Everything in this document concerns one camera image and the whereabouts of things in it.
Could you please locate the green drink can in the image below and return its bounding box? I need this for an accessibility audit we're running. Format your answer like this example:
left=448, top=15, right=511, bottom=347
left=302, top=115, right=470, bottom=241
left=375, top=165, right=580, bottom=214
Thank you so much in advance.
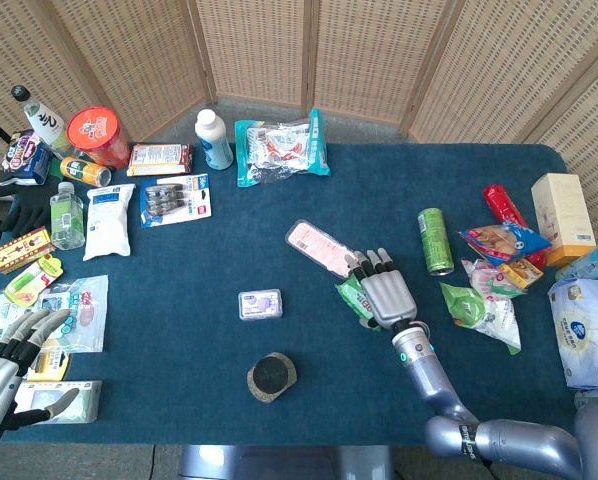
left=417, top=207, right=455, bottom=277

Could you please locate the clear bottle green label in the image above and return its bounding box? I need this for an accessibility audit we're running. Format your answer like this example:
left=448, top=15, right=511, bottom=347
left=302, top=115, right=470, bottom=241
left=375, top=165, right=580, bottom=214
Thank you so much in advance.
left=49, top=181, right=86, bottom=251

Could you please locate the beige and orange carton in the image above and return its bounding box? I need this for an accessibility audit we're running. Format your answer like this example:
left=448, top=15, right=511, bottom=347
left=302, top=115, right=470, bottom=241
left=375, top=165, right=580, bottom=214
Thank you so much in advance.
left=530, top=172, right=597, bottom=267

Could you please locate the red instant noodle tub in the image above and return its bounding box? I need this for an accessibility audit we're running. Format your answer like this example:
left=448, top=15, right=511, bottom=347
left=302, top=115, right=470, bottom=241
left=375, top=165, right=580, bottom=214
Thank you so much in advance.
left=66, top=106, right=132, bottom=170

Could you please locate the pink flat clear-cased package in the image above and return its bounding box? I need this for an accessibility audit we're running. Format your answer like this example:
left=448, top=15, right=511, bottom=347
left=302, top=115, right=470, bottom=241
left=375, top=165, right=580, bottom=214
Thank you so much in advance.
left=284, top=219, right=363, bottom=280

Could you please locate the clear bag red blue print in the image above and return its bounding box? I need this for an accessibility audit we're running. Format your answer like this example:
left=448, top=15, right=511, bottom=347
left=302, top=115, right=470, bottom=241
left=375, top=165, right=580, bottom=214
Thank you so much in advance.
left=36, top=274, right=109, bottom=354

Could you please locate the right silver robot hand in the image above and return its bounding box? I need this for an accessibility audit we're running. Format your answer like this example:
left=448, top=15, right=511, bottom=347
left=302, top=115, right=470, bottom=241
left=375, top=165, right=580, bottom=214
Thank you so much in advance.
left=342, top=247, right=420, bottom=331

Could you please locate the white bottle with black cap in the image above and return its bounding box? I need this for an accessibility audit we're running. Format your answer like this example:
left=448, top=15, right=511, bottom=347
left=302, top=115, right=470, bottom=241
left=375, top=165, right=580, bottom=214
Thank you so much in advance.
left=10, top=85, right=73, bottom=159

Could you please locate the teal edged clear food bag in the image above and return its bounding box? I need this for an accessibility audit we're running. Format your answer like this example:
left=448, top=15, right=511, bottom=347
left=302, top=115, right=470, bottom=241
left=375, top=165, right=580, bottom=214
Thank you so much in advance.
left=234, top=107, right=331, bottom=189

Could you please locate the blue label plastic bottle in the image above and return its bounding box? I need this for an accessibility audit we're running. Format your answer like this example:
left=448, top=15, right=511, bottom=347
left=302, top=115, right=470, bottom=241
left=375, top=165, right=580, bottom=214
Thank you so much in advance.
left=554, top=244, right=598, bottom=282

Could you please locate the black work glove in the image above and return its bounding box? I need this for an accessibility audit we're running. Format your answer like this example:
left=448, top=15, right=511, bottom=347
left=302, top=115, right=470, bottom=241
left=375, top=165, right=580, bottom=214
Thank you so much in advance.
left=0, top=172, right=63, bottom=239

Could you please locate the green and white plastic bag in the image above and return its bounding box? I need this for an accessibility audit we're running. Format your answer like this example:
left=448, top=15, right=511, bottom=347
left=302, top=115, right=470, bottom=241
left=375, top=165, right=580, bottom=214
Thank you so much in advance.
left=439, top=282, right=523, bottom=357

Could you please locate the white rectangular box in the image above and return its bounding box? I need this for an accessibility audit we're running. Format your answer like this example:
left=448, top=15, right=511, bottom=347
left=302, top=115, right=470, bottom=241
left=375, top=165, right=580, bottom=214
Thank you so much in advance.
left=13, top=379, right=103, bottom=425

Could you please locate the woven bamboo folding screen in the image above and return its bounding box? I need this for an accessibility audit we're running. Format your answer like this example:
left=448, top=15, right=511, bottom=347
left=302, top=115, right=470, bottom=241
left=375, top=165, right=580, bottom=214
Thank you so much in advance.
left=0, top=0, right=598, bottom=246

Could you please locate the blue card blister pack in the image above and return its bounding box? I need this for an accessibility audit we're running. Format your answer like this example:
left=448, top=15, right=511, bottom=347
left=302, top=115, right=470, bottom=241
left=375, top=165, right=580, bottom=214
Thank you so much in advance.
left=139, top=173, right=213, bottom=229

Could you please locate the yellow and black packaged item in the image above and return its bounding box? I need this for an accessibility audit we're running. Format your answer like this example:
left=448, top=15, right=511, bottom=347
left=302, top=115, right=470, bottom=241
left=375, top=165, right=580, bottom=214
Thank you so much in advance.
left=27, top=343, right=73, bottom=383

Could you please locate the white milk bottle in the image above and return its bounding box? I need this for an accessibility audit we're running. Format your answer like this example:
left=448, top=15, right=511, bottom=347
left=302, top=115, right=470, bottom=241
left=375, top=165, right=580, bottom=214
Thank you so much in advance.
left=194, top=108, right=235, bottom=171

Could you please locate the small yellow snack packet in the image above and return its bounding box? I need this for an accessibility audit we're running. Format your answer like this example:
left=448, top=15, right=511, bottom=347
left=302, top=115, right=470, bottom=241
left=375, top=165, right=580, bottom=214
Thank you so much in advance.
left=498, top=257, right=545, bottom=291

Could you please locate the yellow and green can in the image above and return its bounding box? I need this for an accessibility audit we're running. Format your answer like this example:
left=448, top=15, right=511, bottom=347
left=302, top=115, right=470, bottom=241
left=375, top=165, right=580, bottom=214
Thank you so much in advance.
left=59, top=156, right=113, bottom=188

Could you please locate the small purple plastic box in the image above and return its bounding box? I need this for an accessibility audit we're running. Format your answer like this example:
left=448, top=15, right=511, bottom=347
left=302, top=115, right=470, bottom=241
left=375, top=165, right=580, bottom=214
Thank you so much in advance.
left=237, top=288, right=284, bottom=322

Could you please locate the pink and white packet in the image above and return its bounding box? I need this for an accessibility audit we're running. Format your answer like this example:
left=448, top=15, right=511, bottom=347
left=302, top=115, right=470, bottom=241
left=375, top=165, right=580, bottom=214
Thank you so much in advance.
left=461, top=257, right=528, bottom=301

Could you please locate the green yellow blister pack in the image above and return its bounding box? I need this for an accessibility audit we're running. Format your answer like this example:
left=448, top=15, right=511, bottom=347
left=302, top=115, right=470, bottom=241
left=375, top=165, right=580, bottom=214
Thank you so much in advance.
left=3, top=253, right=65, bottom=307

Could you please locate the red and white biscuit box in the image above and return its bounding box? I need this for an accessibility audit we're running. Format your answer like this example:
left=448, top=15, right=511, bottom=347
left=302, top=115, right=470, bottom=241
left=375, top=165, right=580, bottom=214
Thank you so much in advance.
left=126, top=143, right=194, bottom=178

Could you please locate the purple snack bag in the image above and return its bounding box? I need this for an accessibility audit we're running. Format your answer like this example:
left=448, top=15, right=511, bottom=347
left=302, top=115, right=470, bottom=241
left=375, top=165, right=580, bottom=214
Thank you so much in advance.
left=0, top=129, right=54, bottom=186

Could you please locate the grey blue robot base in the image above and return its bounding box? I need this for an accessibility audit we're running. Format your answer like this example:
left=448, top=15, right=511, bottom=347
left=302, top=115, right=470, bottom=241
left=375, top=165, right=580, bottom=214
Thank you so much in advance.
left=178, top=443, right=395, bottom=480

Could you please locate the white pouch blue label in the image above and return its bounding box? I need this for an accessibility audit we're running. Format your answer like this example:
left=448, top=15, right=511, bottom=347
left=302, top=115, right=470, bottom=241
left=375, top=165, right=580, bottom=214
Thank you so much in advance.
left=82, top=183, right=137, bottom=262

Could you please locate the small yellow red box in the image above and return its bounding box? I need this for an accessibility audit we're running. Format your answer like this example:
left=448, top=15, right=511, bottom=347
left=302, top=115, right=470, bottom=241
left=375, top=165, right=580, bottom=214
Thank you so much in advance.
left=0, top=226, right=56, bottom=275

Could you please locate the blue and red snack bag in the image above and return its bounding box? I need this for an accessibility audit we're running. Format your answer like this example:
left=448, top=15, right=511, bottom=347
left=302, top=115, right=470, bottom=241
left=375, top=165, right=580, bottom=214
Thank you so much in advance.
left=457, top=221, right=553, bottom=266

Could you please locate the large white tissue pack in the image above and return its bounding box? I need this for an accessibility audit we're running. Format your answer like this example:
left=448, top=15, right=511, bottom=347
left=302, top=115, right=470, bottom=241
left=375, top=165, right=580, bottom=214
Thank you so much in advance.
left=547, top=277, right=598, bottom=390

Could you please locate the red tube package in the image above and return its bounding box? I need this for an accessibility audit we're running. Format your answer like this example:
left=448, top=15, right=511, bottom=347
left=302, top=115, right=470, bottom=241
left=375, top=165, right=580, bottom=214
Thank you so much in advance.
left=482, top=184, right=549, bottom=271

